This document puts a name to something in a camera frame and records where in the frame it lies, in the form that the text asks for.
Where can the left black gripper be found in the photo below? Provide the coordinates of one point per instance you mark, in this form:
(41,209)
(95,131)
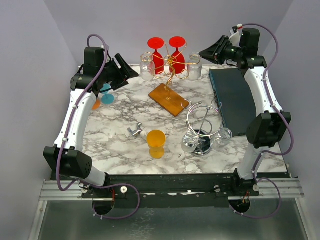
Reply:
(123,73)

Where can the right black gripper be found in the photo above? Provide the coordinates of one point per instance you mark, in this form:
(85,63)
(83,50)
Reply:
(214,53)

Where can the orange wine glass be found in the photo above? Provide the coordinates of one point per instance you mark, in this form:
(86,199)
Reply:
(96,105)

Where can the yellow wine glass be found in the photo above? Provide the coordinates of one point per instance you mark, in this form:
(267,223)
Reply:
(156,140)

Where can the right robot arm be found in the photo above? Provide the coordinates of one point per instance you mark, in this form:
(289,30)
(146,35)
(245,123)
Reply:
(271,122)

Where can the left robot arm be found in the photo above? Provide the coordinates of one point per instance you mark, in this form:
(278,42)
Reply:
(66,157)

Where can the left clear wine glass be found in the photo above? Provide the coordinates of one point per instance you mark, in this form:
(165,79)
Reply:
(147,66)

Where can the clear wine glass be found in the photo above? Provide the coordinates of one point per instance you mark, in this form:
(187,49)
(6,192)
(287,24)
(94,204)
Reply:
(147,66)
(194,66)

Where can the right clear wine glass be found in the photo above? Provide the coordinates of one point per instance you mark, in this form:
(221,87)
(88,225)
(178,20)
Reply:
(194,66)

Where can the blue wine glass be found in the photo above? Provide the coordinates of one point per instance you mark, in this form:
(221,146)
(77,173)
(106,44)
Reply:
(106,98)

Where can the right red wine glass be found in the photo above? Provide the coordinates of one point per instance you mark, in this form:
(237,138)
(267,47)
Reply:
(178,60)

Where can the red wine glass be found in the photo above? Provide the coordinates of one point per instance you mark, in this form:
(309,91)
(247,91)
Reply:
(157,43)
(178,60)

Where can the left red wine glass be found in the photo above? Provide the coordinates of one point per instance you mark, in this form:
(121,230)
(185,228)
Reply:
(157,43)

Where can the white cylinder fitting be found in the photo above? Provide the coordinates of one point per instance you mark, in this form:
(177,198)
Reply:
(144,134)

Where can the gold wire wine glass rack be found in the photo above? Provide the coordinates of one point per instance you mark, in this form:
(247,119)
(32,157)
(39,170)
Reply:
(163,95)

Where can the chrome wire glass rack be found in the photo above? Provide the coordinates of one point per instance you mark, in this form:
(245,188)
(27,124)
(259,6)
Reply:
(205,120)

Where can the aluminium rail frame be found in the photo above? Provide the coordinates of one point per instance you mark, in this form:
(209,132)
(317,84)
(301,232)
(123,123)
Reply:
(68,216)

